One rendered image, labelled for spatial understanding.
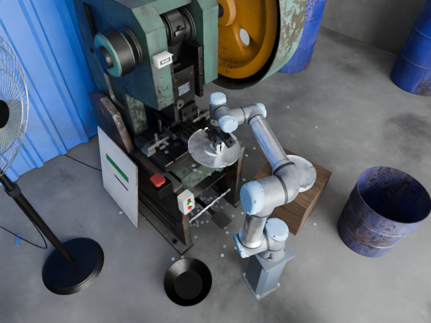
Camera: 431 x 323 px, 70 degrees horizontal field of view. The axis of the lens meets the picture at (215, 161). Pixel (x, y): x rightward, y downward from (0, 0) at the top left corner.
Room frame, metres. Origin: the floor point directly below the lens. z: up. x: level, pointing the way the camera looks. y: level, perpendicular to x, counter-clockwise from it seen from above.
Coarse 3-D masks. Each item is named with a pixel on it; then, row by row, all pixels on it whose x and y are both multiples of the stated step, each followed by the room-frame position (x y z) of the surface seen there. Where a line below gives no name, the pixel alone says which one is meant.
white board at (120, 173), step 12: (108, 144) 1.45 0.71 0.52; (108, 156) 1.44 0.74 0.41; (120, 156) 1.33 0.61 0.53; (108, 168) 1.44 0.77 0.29; (120, 168) 1.32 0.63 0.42; (132, 168) 1.23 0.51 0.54; (108, 180) 1.43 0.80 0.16; (120, 180) 1.31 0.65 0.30; (132, 180) 1.21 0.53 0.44; (108, 192) 1.42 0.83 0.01; (120, 192) 1.30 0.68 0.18; (132, 192) 1.20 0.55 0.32; (120, 204) 1.29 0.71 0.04; (132, 204) 1.18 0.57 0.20; (132, 216) 1.17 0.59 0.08
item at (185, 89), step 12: (180, 60) 1.39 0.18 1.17; (180, 72) 1.30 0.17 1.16; (192, 72) 1.35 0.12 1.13; (180, 84) 1.29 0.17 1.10; (192, 84) 1.35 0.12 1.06; (180, 96) 1.29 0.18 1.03; (192, 96) 1.34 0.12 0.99; (168, 108) 1.29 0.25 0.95; (180, 108) 1.26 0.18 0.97; (192, 108) 1.30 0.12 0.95
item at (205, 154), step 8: (192, 136) 1.24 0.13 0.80; (200, 136) 1.25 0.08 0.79; (232, 136) 1.27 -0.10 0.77; (192, 144) 1.18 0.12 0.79; (200, 144) 1.18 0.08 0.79; (208, 144) 1.18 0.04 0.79; (240, 144) 1.21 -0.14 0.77; (200, 152) 1.13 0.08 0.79; (208, 152) 1.13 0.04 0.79; (224, 152) 1.14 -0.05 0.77; (232, 152) 1.15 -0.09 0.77; (240, 152) 1.15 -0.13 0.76; (200, 160) 1.07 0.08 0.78; (208, 160) 1.08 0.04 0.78; (216, 160) 1.08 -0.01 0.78; (224, 160) 1.09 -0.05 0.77; (232, 160) 1.09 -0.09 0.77
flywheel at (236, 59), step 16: (224, 0) 1.57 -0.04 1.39; (240, 0) 1.55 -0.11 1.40; (256, 0) 1.48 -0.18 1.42; (272, 0) 1.37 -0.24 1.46; (224, 16) 1.57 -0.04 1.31; (240, 16) 1.54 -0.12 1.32; (256, 16) 1.47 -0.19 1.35; (272, 16) 1.37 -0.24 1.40; (224, 32) 1.61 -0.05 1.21; (256, 32) 1.47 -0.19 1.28; (272, 32) 1.36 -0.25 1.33; (224, 48) 1.61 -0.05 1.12; (240, 48) 1.53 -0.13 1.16; (256, 48) 1.46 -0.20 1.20; (272, 48) 1.35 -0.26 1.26; (224, 64) 1.58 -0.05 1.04; (240, 64) 1.51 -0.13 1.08; (256, 64) 1.41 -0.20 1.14
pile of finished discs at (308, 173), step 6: (288, 156) 1.47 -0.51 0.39; (294, 156) 1.47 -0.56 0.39; (294, 162) 1.42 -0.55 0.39; (300, 162) 1.42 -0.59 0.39; (306, 162) 1.42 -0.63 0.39; (300, 168) 1.36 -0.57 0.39; (306, 168) 1.36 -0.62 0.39; (312, 168) 1.36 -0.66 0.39; (300, 174) 1.30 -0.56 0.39; (306, 174) 1.31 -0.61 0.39; (312, 174) 1.31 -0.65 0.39; (300, 180) 1.26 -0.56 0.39; (306, 180) 1.26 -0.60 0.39; (312, 180) 1.26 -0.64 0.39; (300, 186) 1.21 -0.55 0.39; (306, 186) 1.20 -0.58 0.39
